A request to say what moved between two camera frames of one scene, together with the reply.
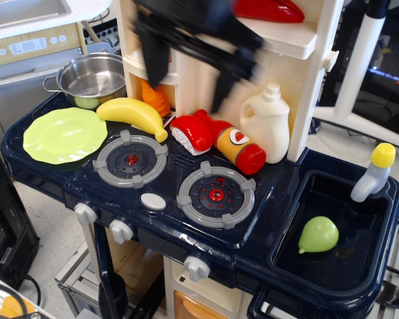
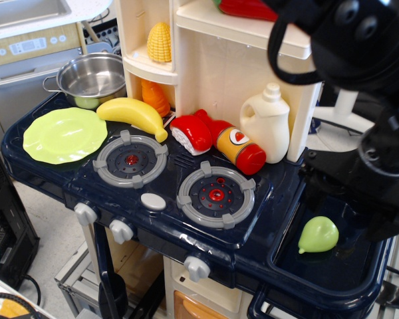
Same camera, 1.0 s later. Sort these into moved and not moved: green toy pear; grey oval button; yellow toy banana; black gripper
Moved: black gripper
Not moved: green toy pear; grey oval button; yellow toy banana
